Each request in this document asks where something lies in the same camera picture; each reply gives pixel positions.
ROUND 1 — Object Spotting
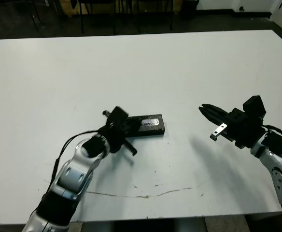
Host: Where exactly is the black trash bin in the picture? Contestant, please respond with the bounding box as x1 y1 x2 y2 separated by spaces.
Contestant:
181 0 199 20

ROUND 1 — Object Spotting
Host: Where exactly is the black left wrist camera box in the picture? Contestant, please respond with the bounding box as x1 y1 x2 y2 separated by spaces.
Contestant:
109 106 129 126

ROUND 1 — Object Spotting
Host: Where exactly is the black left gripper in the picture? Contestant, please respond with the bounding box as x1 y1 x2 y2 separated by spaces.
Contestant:
99 110 141 157

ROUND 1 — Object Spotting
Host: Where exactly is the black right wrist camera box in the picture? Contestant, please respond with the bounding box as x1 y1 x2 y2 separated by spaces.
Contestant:
242 95 267 119

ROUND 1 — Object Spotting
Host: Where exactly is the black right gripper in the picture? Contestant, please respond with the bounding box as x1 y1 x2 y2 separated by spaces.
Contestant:
198 104 265 148

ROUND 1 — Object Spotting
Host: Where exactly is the black box lid silver label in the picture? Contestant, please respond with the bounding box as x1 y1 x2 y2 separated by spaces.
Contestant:
125 113 166 137

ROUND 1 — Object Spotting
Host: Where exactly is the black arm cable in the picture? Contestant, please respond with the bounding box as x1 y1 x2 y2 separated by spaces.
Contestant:
43 130 103 201
261 124 282 138

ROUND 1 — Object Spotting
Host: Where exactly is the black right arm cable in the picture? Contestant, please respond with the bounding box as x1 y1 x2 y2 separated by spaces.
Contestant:
261 124 282 138

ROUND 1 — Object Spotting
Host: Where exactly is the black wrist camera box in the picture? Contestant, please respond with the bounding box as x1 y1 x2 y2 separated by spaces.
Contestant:
109 106 129 126
242 95 267 119

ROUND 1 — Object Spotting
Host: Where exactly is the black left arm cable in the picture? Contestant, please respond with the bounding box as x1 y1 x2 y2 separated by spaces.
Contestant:
43 130 103 201

